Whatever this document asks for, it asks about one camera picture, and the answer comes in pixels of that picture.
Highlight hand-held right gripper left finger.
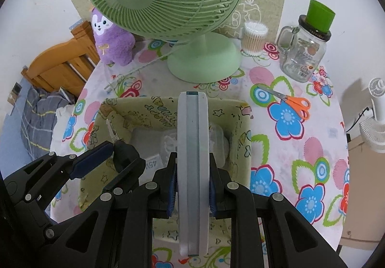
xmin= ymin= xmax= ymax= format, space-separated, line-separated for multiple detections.
xmin=48 ymin=152 xmax=178 ymax=268

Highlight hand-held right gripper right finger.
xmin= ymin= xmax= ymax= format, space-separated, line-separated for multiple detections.
xmin=208 ymin=152 xmax=349 ymax=268

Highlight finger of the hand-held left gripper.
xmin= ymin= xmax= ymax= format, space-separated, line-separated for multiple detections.
xmin=4 ymin=141 xmax=115 ymax=211
xmin=102 ymin=140 xmax=147 ymax=194

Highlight white power adapter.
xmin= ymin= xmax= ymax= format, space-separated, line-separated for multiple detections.
xmin=144 ymin=155 xmax=165 ymax=180

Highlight white round case grey band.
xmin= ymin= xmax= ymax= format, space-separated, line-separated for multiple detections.
xmin=177 ymin=91 xmax=210 ymax=257

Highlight yellow printed fabric basket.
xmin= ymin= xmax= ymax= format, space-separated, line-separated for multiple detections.
xmin=77 ymin=96 xmax=252 ymax=253

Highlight clear plastic container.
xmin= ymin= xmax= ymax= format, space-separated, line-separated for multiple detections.
xmin=210 ymin=124 xmax=231 ymax=166

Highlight grey plaid pillow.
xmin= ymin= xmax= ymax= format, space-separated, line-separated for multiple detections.
xmin=13 ymin=88 xmax=76 ymax=163

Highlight floral tablecloth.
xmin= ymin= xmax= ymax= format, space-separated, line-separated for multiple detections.
xmin=50 ymin=38 xmax=351 ymax=268

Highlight wooden chair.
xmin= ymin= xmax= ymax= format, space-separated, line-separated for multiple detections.
xmin=21 ymin=21 xmax=101 ymax=97

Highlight purple plush toy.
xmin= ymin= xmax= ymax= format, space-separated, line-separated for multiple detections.
xmin=91 ymin=6 xmax=136 ymax=66

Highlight green desk fan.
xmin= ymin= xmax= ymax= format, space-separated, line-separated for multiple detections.
xmin=81 ymin=0 xmax=245 ymax=84

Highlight cardboard box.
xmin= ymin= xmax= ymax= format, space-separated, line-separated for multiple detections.
xmin=338 ymin=134 xmax=385 ymax=249

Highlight cotton swab container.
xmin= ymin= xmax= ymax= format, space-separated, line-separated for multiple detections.
xmin=241 ymin=21 xmax=269 ymax=56

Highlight glass mug jar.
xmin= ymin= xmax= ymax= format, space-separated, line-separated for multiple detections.
xmin=276 ymin=15 xmax=332 ymax=84

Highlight small white fan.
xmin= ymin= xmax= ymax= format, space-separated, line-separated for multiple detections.
xmin=359 ymin=76 xmax=385 ymax=153

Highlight green plastic cup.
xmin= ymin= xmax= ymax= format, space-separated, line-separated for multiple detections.
xmin=305 ymin=0 xmax=336 ymax=35

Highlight white fan cable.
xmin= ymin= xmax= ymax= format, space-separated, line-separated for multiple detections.
xmin=105 ymin=43 xmax=181 ymax=91

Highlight orange handled scissors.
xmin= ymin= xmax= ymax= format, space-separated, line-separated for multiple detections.
xmin=256 ymin=83 xmax=311 ymax=121

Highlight black fan cable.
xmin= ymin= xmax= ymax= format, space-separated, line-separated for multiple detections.
xmin=344 ymin=106 xmax=372 ymax=133

